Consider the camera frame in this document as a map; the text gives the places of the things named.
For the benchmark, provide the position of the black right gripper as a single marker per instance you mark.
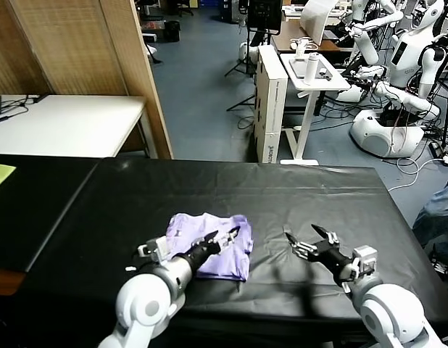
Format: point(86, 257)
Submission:
point(334, 259)

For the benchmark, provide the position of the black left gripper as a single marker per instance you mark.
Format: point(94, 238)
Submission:
point(204, 253)

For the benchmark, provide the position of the lavender T-shirt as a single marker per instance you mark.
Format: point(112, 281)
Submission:
point(238, 261)

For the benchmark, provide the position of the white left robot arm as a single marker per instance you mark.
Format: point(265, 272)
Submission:
point(148, 301)

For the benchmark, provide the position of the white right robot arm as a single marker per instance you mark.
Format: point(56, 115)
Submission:
point(390, 315)

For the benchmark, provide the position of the black plastic table cover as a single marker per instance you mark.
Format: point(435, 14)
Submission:
point(245, 188)

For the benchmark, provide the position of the person's leg in blue jeans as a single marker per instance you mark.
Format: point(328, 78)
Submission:
point(438, 217)

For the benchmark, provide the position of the white mobile stand desk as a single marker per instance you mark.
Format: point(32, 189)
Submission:
point(308, 108)

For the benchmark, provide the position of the tall white cardboard box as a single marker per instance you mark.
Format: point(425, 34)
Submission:
point(270, 108)

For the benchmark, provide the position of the small black gadget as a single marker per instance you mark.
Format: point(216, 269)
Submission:
point(325, 73)

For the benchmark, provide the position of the white bottle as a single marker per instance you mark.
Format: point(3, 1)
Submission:
point(311, 69)

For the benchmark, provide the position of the grey tablet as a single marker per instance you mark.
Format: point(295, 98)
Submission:
point(298, 69)

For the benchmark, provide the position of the black tripod stand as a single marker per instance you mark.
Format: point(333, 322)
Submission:
point(246, 61)

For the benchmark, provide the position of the white rectangular table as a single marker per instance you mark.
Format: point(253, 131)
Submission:
point(71, 123)

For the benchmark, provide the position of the small white desk gadget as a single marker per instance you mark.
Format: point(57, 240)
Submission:
point(301, 49)

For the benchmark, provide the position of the brown wooden desk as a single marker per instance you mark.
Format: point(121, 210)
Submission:
point(286, 41)

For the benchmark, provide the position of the white humanoid robot with base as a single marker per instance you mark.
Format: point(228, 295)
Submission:
point(407, 54)

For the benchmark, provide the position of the black trash bin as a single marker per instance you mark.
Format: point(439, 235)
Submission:
point(171, 30)

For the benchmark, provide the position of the white curved panel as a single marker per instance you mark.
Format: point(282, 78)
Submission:
point(315, 18)

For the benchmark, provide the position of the yellow-green cloth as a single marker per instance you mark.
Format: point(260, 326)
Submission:
point(0, 175)

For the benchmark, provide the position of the black monitor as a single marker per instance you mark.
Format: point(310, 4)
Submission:
point(264, 14)

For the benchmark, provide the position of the bamboo folding screen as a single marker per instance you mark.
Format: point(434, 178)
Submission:
point(75, 43)

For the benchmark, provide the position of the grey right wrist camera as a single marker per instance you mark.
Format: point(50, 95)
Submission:
point(365, 261)

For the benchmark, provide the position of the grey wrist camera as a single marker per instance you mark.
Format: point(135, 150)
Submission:
point(157, 248)
point(365, 261)

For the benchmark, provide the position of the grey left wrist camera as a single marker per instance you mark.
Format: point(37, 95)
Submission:
point(157, 248)

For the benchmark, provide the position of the black camera tripod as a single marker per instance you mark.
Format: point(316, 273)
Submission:
point(447, 101)

